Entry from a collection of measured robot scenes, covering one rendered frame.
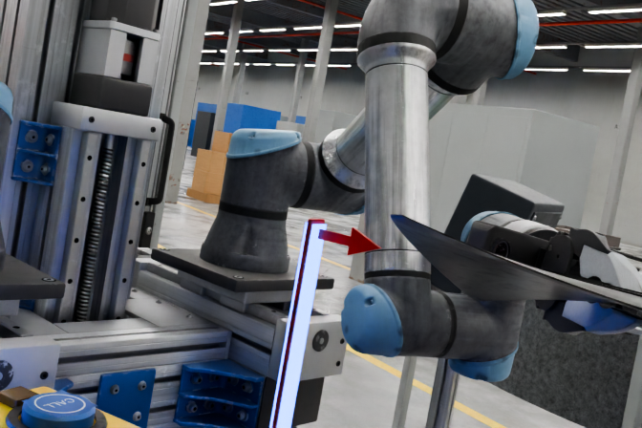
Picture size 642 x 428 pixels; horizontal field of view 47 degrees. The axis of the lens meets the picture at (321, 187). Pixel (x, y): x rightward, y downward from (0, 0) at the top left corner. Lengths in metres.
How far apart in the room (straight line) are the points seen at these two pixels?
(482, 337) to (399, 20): 0.38
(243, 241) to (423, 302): 0.46
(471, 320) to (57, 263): 0.60
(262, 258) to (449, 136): 10.17
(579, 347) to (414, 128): 1.72
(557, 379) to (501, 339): 1.67
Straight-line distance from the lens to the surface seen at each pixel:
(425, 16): 0.91
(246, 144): 1.20
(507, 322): 0.89
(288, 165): 1.21
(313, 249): 0.63
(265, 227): 1.20
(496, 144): 10.66
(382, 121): 0.86
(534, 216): 1.18
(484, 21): 0.96
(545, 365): 2.57
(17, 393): 0.49
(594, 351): 2.48
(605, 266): 0.66
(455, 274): 0.66
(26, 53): 1.16
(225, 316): 1.20
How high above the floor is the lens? 1.25
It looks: 3 degrees down
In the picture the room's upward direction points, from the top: 10 degrees clockwise
